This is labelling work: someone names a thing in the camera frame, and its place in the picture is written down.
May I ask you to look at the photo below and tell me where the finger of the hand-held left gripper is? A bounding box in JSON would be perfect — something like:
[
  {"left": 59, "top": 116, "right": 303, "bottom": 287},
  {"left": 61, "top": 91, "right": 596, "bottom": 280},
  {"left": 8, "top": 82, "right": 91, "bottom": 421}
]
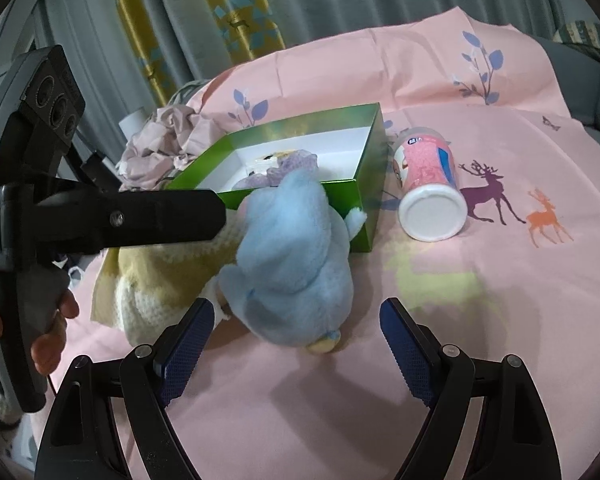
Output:
[{"left": 35, "top": 189, "right": 227, "bottom": 255}]

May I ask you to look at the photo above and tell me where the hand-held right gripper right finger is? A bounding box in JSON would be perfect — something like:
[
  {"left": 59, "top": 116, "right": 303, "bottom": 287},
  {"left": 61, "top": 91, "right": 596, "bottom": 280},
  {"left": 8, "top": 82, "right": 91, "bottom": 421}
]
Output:
[{"left": 379, "top": 297, "right": 563, "bottom": 480}]

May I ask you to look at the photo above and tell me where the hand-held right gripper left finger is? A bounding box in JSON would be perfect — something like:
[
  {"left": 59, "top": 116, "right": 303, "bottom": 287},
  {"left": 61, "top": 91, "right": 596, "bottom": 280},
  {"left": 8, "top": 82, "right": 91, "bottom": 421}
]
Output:
[{"left": 35, "top": 297, "right": 216, "bottom": 480}]

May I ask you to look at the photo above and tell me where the cream knitted cloth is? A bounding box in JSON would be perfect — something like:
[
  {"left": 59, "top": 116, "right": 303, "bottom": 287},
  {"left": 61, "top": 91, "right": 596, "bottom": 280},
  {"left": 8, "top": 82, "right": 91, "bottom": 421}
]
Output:
[{"left": 91, "top": 205, "right": 246, "bottom": 346}]

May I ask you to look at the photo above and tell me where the blue plush rabbit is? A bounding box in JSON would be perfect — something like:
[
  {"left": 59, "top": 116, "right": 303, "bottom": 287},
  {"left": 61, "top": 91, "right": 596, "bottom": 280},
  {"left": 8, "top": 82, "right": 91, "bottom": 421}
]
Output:
[{"left": 219, "top": 167, "right": 368, "bottom": 356}]

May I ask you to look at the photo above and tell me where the green cardboard box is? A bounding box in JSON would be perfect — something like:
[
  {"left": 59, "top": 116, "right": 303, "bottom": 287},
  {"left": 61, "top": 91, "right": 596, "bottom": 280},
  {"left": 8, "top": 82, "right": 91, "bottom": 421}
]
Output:
[{"left": 166, "top": 102, "right": 385, "bottom": 253}]

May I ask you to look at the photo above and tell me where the person's left hand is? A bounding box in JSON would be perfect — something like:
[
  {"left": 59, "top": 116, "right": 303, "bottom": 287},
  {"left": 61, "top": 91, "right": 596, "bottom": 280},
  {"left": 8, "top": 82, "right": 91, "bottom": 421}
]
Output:
[{"left": 0, "top": 290, "right": 81, "bottom": 377}]

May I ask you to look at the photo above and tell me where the crumpled beige cloth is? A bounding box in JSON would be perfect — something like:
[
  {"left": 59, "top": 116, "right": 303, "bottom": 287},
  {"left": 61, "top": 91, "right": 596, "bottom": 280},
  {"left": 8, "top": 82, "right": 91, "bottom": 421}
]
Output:
[{"left": 117, "top": 105, "right": 231, "bottom": 191}]

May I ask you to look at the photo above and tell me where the white tube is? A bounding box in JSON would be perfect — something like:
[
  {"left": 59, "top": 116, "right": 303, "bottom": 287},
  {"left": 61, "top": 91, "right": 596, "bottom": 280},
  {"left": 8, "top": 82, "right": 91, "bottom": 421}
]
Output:
[{"left": 119, "top": 107, "right": 148, "bottom": 141}]

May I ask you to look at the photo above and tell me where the pink deer print tablecloth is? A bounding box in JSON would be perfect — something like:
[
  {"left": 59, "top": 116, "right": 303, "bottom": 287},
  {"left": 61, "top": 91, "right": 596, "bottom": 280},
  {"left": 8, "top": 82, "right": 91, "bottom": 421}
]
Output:
[{"left": 70, "top": 7, "right": 600, "bottom": 480}]

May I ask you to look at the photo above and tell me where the purple fabric item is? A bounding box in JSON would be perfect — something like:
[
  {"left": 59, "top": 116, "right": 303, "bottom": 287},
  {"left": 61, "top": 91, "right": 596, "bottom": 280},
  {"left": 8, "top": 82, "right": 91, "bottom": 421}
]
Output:
[{"left": 232, "top": 149, "right": 321, "bottom": 191}]

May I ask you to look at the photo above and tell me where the pink white cylindrical container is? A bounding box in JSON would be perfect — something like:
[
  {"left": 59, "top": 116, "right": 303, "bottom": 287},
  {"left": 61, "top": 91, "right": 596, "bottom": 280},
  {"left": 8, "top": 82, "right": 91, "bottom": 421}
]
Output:
[{"left": 392, "top": 127, "right": 468, "bottom": 242}]

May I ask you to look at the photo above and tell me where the yellow patterned curtain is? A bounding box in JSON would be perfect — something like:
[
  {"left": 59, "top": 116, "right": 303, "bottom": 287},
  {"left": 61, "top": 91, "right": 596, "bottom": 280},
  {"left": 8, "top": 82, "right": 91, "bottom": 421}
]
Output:
[{"left": 100, "top": 0, "right": 286, "bottom": 106}]

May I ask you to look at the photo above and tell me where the grey sofa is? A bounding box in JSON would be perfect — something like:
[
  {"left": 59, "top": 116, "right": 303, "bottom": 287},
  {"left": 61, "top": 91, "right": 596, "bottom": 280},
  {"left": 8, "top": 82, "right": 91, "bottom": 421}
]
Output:
[{"left": 540, "top": 35, "right": 600, "bottom": 141}]

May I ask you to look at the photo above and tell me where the patterned cushion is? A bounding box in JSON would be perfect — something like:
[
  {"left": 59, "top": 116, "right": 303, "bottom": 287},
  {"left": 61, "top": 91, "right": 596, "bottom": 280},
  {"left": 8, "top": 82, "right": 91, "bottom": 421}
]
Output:
[{"left": 552, "top": 20, "right": 600, "bottom": 52}]

